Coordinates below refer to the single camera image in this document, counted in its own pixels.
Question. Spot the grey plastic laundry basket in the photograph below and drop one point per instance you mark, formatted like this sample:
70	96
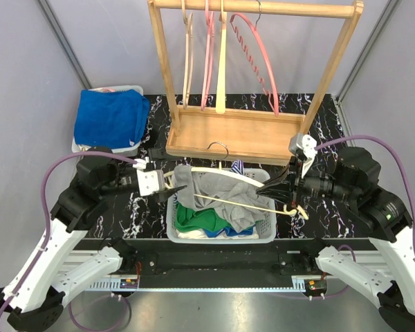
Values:
263	232

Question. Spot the white crumpled garments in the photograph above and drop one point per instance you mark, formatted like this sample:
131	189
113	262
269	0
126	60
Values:
195	234

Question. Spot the empty beige hanger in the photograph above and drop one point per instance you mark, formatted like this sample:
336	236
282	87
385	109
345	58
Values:
189	54

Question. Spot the cream hanger with grey top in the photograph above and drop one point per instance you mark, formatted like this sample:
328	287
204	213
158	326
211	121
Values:
228	173

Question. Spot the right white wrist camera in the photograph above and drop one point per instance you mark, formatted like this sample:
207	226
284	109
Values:
303	147

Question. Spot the green tank top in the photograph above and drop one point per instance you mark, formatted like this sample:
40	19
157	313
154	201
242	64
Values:
188	220

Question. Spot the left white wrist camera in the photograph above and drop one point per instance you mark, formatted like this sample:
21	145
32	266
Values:
150	180

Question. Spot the grey tank top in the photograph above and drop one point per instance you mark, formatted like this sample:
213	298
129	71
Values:
213	202

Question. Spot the cream wooden hanger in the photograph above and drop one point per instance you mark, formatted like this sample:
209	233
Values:
220	89

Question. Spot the black marble pattern mat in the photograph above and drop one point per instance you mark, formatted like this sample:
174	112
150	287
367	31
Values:
135	218

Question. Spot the blue folded cloth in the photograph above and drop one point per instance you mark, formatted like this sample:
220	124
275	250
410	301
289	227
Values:
110	117

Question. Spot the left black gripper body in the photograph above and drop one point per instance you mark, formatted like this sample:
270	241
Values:
124	180

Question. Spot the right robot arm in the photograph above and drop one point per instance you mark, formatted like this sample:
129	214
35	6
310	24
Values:
382	217

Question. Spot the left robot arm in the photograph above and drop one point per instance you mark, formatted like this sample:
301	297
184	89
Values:
37	295

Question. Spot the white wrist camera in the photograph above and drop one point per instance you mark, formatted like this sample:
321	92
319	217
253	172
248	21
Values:
150	180
303	147

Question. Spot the wooden clothes rack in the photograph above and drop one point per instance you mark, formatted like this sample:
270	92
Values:
251	136

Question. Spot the blue white striped tank top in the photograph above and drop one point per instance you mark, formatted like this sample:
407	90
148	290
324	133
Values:
237	167

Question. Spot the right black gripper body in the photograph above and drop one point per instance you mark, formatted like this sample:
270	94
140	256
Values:
324	185

